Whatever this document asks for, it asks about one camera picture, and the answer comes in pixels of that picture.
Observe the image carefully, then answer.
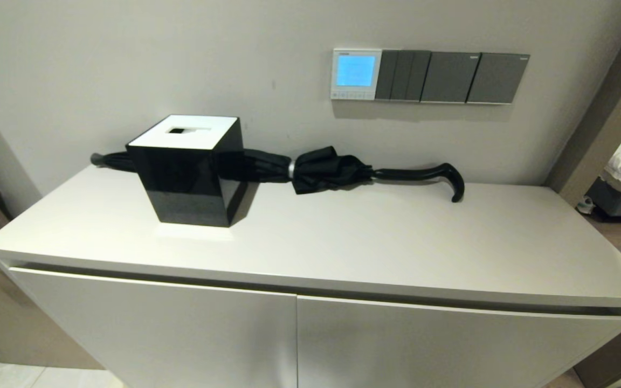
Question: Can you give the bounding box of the white cabinet door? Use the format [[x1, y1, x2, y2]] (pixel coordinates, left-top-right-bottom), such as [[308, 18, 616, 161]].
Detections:
[[9, 267, 298, 388], [296, 295, 621, 388]]

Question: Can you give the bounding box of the white sideboard cabinet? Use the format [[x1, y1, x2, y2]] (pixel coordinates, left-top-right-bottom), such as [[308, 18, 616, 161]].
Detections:
[[0, 162, 621, 388]]

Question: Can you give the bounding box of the black tissue box white top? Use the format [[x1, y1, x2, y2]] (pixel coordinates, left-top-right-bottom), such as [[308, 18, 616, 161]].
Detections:
[[126, 114, 249, 228]]

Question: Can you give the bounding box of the brown wooden door frame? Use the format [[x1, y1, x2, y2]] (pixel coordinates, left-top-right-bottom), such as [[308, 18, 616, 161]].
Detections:
[[545, 0, 621, 208]]

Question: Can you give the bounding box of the grey single rocker switch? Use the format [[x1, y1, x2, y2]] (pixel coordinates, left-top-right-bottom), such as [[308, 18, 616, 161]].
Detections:
[[420, 52, 482, 104], [466, 53, 530, 105]]

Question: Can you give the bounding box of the black folded umbrella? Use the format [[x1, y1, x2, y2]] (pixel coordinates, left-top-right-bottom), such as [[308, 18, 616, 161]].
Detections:
[[89, 145, 466, 203]]

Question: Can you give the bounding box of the white wall thermostat panel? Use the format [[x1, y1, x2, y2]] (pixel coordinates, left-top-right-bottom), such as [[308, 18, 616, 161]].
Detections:
[[332, 48, 383, 101]]

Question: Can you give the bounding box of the dark bed base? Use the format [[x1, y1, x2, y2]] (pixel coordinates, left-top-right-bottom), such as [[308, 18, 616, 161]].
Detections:
[[585, 177, 621, 221]]

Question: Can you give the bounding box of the grey triple rocker switch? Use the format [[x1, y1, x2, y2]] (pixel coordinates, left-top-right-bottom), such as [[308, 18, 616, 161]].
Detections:
[[375, 50, 432, 103]]

